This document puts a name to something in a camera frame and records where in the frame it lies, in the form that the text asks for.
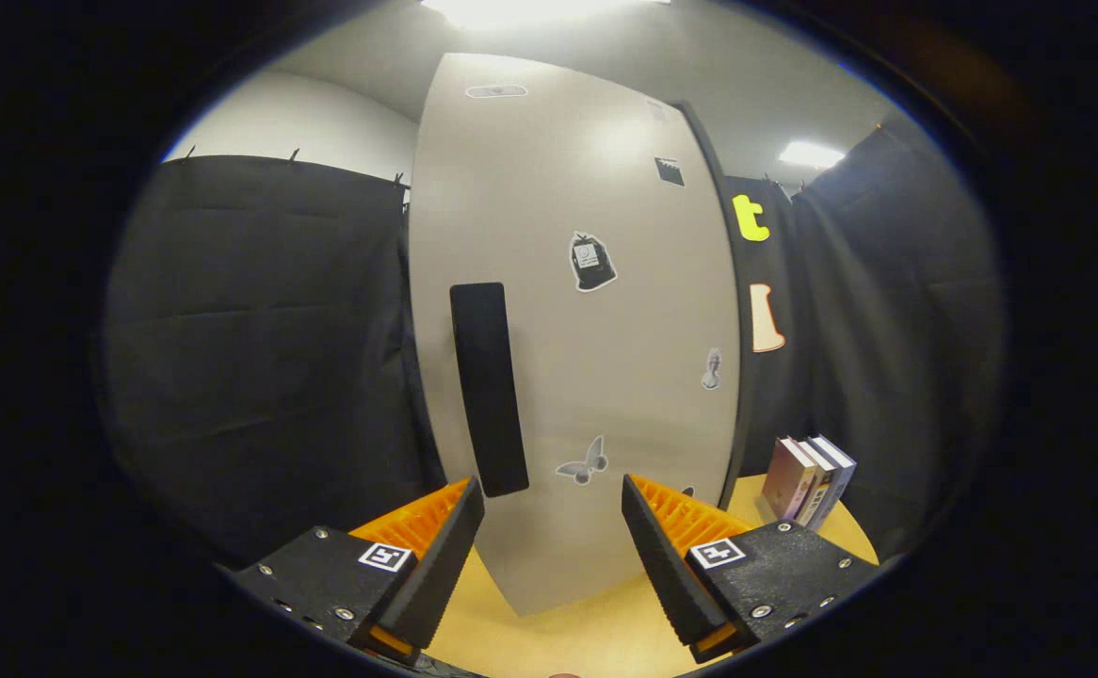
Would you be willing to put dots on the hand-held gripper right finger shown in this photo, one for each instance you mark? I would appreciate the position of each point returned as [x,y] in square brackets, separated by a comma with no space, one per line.
[664,565]

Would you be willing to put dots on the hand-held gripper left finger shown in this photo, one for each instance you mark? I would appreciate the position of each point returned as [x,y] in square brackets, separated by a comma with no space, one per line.
[438,574]

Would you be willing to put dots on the beige cabinet door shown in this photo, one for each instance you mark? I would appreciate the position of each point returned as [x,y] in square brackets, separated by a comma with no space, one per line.
[643,311]

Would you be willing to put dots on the pink brown book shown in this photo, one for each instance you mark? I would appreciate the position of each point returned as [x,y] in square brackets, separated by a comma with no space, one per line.
[787,480]

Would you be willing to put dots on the tan white book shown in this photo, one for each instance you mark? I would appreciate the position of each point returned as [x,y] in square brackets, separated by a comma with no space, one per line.
[822,490]

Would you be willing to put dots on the black backdrop cloth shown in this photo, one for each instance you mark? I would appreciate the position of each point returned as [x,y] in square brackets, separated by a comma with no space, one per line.
[257,358]

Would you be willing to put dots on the dark grey cabinet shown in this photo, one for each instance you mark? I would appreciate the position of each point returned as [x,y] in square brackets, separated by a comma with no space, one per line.
[719,179]

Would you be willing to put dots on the small ceiling light panel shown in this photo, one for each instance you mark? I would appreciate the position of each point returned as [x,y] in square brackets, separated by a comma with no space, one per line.
[811,153]

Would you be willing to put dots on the large ceiling light panel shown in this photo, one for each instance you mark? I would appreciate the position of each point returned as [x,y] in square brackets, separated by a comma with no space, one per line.
[511,9]

